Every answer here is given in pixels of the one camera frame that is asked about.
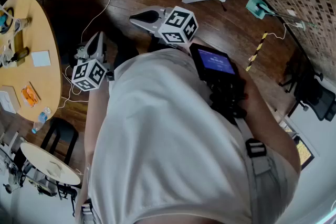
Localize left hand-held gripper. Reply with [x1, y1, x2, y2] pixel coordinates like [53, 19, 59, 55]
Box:
[71, 31, 116, 92]

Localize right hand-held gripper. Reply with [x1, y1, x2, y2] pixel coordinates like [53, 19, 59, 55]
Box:
[130, 5, 199, 45]

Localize person's left forearm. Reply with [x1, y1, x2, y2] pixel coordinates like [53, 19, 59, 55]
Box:
[84, 86, 112, 155]

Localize person's dark legs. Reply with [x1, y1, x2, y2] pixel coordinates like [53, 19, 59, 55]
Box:
[112, 33, 170, 69]

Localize white square napkin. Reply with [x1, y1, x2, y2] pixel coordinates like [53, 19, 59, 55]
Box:
[31, 50, 51, 68]

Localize round wooden table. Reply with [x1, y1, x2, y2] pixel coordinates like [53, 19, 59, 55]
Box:
[0, 0, 63, 123]

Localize brown glass bottle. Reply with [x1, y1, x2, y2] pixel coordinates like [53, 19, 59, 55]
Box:
[12, 47, 30, 63]

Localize clear drinking glass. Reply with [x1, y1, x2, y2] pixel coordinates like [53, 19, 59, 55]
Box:
[14, 17, 33, 33]

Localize orange snack packet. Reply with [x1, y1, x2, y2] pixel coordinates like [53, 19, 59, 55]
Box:
[21, 82, 41, 108]

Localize black stool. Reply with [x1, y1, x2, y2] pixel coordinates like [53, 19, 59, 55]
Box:
[40, 117, 79, 166]

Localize clear plastic container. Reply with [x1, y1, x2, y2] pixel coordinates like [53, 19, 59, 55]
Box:
[0, 44, 14, 69]

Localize clear water bottle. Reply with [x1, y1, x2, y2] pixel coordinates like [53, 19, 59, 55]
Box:
[31, 106, 52, 134]

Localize white flat box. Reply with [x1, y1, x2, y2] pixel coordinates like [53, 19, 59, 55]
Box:
[0, 86, 21, 114]

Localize yellow black striped tape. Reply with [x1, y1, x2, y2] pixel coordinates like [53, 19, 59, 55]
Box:
[246, 31, 268, 72]

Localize person's white shirt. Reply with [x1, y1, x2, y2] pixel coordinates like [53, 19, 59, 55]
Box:
[88, 48, 301, 224]

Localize small round white table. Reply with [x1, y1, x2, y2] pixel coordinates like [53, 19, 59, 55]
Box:
[20, 142, 81, 186]

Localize black office chair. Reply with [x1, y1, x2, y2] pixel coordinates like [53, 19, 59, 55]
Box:
[279, 60, 336, 122]

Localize black looped cord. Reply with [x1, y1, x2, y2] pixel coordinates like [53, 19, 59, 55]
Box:
[0, 7, 14, 35]

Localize teal long-handled dustpan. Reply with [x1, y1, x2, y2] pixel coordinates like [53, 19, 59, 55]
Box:
[246, 0, 318, 29]

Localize black harness mount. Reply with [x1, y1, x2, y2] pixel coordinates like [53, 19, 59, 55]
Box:
[208, 78, 249, 125]

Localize grey strap with black buckle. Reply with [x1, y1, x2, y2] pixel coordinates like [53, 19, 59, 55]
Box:
[235, 118, 274, 176]
[80, 199, 97, 224]

